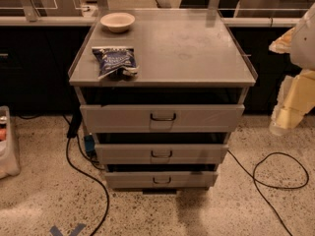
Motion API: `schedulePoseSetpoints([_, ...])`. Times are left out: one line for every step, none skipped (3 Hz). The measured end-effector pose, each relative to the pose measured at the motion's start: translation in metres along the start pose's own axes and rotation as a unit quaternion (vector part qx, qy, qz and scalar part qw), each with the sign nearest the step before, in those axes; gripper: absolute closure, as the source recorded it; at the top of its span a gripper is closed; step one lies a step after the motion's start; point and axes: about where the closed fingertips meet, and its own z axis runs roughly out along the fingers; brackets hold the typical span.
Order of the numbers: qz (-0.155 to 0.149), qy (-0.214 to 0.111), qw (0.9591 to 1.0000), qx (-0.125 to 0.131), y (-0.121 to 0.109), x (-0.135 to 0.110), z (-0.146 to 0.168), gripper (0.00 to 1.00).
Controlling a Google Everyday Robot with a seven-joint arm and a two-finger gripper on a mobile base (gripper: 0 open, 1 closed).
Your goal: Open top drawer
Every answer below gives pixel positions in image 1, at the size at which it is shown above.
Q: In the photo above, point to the white bowl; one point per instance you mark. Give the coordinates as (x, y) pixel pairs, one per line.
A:
(117, 22)

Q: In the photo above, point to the blue power adapter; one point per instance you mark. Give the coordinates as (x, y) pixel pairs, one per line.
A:
(89, 143)

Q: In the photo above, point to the grey top drawer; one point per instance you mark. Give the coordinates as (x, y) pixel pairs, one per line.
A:
(145, 118)

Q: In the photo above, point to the grey drawer cabinet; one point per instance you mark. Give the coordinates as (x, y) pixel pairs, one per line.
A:
(184, 57)

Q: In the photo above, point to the clear plastic bin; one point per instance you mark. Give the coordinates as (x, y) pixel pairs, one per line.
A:
(9, 145)

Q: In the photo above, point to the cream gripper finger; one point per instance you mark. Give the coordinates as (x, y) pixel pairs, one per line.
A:
(296, 98)

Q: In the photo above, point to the grey bottom drawer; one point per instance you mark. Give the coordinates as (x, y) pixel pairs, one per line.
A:
(167, 179)

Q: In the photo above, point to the blue chip bag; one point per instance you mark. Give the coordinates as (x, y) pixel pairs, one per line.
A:
(115, 61)

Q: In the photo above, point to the grey drawer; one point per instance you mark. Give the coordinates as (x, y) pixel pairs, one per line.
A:
(167, 179)
(161, 154)
(145, 118)

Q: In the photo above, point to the grey middle drawer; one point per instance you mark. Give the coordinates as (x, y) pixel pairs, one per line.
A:
(161, 154)

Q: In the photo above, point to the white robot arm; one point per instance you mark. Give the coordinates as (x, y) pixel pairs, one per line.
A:
(299, 42)

